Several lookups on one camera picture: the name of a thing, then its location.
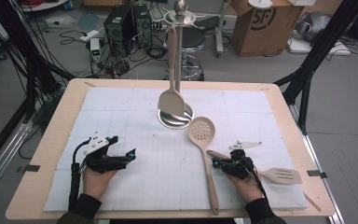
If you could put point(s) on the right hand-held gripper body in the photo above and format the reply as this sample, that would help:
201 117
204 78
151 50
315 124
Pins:
239 168

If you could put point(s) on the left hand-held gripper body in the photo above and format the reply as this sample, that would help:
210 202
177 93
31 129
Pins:
101 161

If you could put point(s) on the beige perforated skimmer spoon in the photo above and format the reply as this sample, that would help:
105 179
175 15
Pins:
201 132

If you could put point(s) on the beige slotted spatula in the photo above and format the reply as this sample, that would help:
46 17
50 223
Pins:
282 176

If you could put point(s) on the metal utensil stand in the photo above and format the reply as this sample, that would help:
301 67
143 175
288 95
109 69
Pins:
178 121

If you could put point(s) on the beige solid spatula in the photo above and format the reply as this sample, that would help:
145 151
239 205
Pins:
171 101

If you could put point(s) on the person's right hand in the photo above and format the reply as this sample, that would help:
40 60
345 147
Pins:
247 188

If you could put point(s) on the person's left hand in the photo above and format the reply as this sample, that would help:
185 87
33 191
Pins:
98 183

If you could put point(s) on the white grid mat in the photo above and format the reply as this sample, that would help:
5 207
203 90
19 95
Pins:
136 186

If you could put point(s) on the black tape strip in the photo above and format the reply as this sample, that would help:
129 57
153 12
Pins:
316 174
31 168

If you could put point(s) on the white device with green display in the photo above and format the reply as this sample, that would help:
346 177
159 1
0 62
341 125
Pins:
95 49

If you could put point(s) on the white power strip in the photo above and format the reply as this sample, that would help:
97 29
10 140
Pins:
89 35

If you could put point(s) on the large black computer tower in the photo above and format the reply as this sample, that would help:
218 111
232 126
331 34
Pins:
119 29

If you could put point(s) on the slim black computer tower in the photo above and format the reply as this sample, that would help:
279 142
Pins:
143 25

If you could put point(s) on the brown cardboard box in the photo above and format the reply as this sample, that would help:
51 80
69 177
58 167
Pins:
261 34

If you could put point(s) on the black round stool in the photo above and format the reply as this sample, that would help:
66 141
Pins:
191 39

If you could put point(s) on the white metal stand pole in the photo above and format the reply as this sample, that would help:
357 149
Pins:
220 31

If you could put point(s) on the white flat board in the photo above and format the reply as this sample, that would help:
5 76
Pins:
304 46

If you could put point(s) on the grey bag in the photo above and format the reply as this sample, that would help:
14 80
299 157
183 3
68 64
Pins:
313 25

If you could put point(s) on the white round disc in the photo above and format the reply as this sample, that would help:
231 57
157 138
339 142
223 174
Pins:
260 3

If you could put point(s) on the aluminium rail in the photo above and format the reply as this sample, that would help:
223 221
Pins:
320 174
3 165

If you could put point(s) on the black frame post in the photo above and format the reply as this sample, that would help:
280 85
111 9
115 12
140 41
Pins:
310 62

